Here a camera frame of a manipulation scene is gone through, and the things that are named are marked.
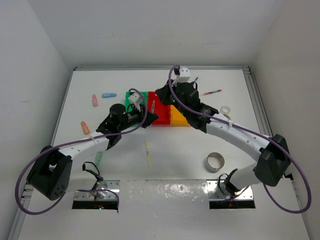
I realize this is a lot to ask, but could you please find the yellow plastic bin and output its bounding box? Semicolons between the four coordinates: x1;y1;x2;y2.
170;105;189;127

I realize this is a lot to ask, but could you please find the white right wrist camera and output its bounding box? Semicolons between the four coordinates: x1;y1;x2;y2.
172;66;191;86

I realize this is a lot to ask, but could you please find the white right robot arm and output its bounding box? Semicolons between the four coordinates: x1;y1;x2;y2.
155;82;291;196

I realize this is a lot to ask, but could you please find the blue eraser stick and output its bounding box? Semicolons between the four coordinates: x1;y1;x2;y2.
101;92;117;98

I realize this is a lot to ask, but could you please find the small clear tape roll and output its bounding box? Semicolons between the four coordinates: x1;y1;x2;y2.
220;105;231;120

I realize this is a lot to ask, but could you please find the pink eraser stick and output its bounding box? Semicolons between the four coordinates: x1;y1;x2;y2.
92;94;98;107

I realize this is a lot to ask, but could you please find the orange eraser stick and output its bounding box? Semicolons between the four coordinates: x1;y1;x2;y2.
80;121;91;135

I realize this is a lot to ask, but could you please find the red plastic bin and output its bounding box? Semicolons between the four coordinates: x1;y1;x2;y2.
147;91;171;126

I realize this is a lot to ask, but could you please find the metal base plate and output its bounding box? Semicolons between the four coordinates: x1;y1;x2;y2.
206;179;254;202
73;180;120;202

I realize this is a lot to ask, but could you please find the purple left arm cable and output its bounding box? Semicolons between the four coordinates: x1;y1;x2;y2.
14;87;149;215

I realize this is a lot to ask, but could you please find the aluminium frame rail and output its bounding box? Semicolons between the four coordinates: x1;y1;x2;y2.
242;67;273;136

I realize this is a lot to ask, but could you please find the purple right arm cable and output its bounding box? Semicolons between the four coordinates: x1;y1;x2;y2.
168;64;312;214

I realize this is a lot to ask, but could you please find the wide clear tape roll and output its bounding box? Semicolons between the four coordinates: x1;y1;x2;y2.
204;152;225;173

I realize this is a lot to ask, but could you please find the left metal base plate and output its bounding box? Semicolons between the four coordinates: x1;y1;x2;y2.
73;180;120;202

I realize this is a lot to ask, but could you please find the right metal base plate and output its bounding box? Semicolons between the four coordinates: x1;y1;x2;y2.
206;179;254;202

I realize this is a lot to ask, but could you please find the green eraser stick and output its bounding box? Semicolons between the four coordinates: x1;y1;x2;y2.
94;152;103;167

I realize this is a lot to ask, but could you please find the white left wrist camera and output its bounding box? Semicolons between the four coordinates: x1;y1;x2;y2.
128;92;143;110

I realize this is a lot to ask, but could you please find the yellow highlighter pen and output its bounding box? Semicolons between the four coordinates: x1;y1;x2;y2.
144;137;151;167

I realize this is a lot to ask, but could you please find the green plastic bin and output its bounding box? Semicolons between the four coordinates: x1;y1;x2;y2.
124;91;148;112

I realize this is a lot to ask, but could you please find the dark red ink pen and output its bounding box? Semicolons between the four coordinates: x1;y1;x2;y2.
151;100;156;113

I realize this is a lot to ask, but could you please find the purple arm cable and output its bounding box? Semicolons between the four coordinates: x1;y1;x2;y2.
168;64;312;214
14;87;149;215

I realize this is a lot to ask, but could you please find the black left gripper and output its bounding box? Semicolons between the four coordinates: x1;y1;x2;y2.
117;103;159;132

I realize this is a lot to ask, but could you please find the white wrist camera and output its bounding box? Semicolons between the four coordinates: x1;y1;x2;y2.
172;66;191;86
128;92;143;110

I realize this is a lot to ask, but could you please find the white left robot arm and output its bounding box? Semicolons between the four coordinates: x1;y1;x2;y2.
26;103;159;201

